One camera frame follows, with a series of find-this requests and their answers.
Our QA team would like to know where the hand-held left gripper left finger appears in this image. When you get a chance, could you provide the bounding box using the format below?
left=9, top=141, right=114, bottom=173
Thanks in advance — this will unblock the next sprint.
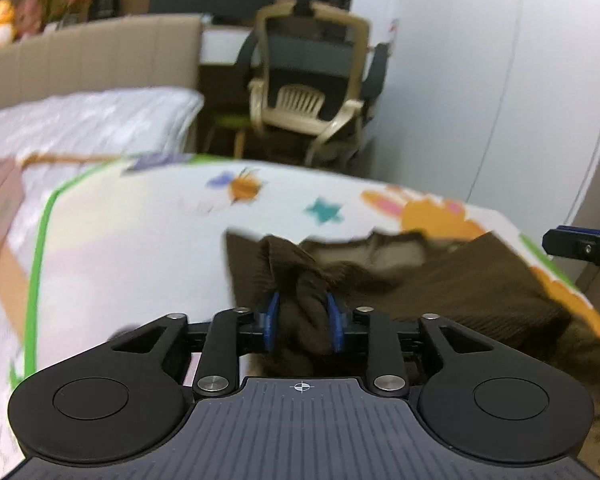
left=108, top=292, right=281, bottom=401

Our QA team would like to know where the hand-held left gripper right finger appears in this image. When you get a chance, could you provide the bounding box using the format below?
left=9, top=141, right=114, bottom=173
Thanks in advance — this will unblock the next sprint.
left=326, top=292, right=501, bottom=401

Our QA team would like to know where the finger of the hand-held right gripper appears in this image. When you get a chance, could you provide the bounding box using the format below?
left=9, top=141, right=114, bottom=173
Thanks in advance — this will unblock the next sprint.
left=542, top=227, right=600, bottom=275

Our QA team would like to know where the brown dotted corduroy garment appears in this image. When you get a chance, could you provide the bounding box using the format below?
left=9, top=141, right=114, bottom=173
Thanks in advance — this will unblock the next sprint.
left=225, top=230, right=600, bottom=386

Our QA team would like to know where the cartoon printed blanket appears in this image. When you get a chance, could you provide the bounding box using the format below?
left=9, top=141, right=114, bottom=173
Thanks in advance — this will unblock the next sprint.
left=10, top=152, right=600, bottom=411

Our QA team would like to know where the white wardrobe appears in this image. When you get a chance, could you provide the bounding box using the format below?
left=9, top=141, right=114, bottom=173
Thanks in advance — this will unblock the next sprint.
left=375, top=0, right=600, bottom=281

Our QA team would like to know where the green stool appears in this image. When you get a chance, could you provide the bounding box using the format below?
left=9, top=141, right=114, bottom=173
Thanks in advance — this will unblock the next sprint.
left=204, top=112, right=255, bottom=159

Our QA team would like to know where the beige office chair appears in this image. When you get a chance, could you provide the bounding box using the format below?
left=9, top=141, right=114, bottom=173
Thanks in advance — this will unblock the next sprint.
left=235, top=0, right=392, bottom=167

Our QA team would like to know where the white desk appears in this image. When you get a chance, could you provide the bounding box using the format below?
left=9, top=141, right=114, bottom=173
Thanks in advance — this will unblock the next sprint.
left=199, top=24, right=398, bottom=69

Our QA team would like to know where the white cabinet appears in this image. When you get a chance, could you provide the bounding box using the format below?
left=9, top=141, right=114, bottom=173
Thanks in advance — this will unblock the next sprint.
left=351, top=0, right=402, bottom=47

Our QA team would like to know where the beige padded headboard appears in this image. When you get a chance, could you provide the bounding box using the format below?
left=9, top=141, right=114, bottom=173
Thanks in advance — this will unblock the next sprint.
left=0, top=14, right=203, bottom=112

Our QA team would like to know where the black jar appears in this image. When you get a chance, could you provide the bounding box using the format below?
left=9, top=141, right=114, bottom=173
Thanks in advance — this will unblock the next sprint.
left=90, top=0, right=122, bottom=22

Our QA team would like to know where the potted plant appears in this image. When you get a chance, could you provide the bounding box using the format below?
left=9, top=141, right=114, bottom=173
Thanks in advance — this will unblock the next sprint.
left=45, top=0, right=89, bottom=30

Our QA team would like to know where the pink plush toy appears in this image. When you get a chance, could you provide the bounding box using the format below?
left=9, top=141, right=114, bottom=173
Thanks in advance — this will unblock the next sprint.
left=14, top=0, right=47, bottom=42

